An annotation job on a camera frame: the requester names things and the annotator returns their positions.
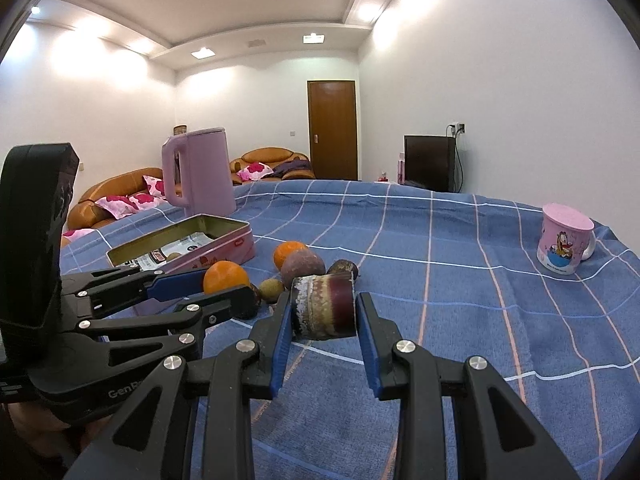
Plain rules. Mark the brown wooden door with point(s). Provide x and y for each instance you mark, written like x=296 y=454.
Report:
x=332 y=130

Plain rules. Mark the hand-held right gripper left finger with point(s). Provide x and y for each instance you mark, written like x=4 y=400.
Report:
x=279 y=355

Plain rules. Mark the orange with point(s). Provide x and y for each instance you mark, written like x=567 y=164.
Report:
x=225 y=275
x=287 y=252

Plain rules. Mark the blue checked tablecloth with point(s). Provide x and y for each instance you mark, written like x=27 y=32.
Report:
x=450 y=310

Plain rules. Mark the black television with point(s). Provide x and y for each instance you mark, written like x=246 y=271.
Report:
x=430 y=162

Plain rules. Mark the brown leather sofa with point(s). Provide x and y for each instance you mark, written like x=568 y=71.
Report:
x=100 y=192
x=265 y=155

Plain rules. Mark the pink flowered pillow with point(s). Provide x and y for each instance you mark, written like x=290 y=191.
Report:
x=154 y=185
x=255 y=171
x=147 y=201
x=112 y=206
x=80 y=234

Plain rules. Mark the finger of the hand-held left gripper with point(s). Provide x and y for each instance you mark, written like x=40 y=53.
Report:
x=175 y=285
x=220 y=307

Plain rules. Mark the dark brown round fruit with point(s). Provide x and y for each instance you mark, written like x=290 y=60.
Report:
x=342 y=266
x=258 y=300

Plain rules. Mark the purple round fruit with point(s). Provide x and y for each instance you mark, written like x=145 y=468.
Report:
x=302 y=267

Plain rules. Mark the pink electric kettle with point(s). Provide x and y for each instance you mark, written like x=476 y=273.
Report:
x=207 y=175

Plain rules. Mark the wall power socket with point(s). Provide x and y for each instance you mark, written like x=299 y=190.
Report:
x=459 y=128

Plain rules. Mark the dark red sugarcane piece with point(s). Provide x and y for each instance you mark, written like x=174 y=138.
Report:
x=322 y=307

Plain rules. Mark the dark purple cloth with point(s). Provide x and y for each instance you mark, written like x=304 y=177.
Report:
x=295 y=167

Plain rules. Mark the small yellow-green fruit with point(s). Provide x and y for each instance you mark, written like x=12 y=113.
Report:
x=272 y=289

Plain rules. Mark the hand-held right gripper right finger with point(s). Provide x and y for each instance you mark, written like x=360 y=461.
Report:
x=371 y=355

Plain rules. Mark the square ceiling light panel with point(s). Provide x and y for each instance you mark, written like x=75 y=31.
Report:
x=314 y=37
x=204 y=52

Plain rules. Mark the ceiling air vent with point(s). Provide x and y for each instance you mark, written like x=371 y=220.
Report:
x=257 y=42

